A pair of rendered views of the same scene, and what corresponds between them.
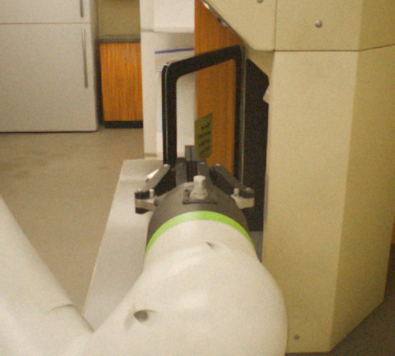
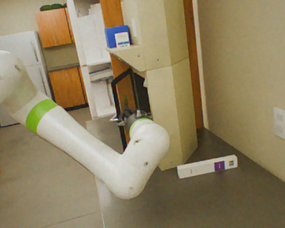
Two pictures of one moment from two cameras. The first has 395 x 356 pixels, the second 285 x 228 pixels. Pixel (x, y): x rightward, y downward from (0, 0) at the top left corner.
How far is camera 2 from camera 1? 0.42 m
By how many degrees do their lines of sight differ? 9
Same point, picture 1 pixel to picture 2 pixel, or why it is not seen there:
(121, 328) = (133, 146)
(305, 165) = (162, 104)
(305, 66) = (156, 73)
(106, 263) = not seen: hidden behind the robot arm
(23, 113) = not seen: hidden behind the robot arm
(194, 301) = (148, 134)
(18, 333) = (105, 157)
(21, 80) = not seen: hidden behind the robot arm
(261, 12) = (140, 60)
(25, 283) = (102, 146)
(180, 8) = (93, 53)
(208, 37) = (117, 67)
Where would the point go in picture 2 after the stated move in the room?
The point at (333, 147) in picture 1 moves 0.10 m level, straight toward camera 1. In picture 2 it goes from (169, 97) to (171, 103)
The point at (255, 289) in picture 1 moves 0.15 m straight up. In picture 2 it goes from (161, 129) to (153, 75)
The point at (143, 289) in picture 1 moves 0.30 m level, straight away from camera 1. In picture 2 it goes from (136, 136) to (112, 109)
